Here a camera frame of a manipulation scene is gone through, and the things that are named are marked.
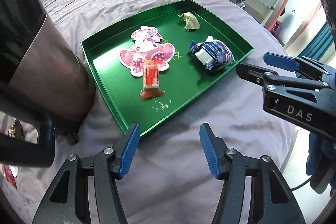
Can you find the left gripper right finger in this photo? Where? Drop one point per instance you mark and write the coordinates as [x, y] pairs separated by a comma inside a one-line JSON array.
[[225, 164]]

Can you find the purple bed sheet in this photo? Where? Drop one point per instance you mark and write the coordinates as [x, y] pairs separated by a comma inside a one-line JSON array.
[[169, 180]]

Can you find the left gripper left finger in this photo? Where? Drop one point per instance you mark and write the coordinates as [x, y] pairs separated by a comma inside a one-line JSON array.
[[110, 165]]

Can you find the green tray box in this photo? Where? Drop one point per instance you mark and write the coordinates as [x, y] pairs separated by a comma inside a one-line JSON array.
[[115, 55]]

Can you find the small red snack bar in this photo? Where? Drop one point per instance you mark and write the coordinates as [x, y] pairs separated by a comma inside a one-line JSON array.
[[150, 80]]

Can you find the pink cartoon snack bag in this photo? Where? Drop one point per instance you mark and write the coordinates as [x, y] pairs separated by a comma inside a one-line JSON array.
[[147, 46]]

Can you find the beige snack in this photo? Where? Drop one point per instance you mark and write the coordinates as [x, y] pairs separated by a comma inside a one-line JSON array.
[[191, 22]]

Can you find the red white snack packet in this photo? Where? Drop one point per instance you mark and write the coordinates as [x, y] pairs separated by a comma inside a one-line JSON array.
[[10, 172]]

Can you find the black silver electric kettle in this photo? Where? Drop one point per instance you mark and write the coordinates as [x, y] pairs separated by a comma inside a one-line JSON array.
[[43, 83]]

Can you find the brown gold snack packet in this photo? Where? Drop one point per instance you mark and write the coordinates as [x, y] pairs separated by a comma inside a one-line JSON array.
[[15, 130]]

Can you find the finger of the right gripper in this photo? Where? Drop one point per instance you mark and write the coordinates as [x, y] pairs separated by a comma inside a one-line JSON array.
[[271, 80], [304, 66]]

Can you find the teal curtain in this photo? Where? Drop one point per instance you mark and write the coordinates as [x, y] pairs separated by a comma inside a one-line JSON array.
[[319, 44]]

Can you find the blue white snack packet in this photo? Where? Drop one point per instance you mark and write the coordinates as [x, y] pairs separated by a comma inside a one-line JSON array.
[[212, 53]]

